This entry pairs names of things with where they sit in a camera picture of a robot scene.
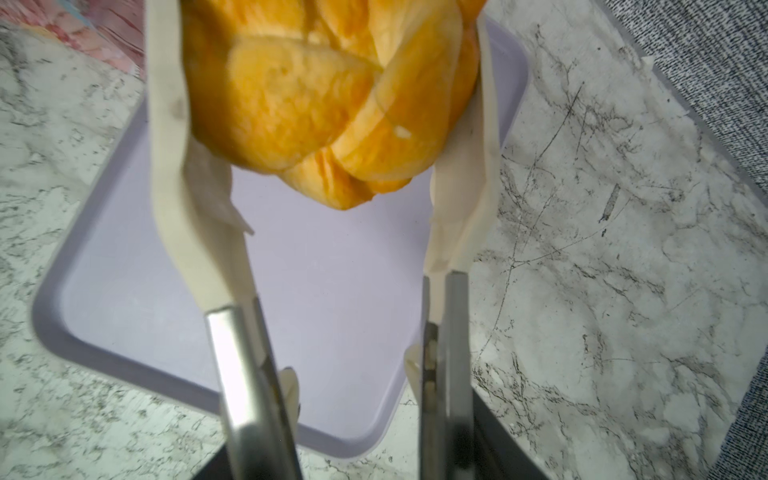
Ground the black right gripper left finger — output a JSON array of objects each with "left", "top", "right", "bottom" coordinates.
[{"left": 191, "top": 365, "right": 301, "bottom": 480}]

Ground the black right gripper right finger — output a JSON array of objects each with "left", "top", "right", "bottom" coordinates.
[{"left": 405, "top": 345, "right": 547, "bottom": 479}]

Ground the round scored bun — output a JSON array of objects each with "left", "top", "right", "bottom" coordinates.
[{"left": 181, "top": 1, "right": 483, "bottom": 210}]

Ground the floral paper gift bag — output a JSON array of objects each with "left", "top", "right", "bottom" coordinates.
[{"left": 1, "top": 0, "right": 145, "bottom": 79}]

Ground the lilac plastic tray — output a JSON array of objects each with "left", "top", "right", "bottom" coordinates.
[{"left": 30, "top": 1, "right": 529, "bottom": 459}]

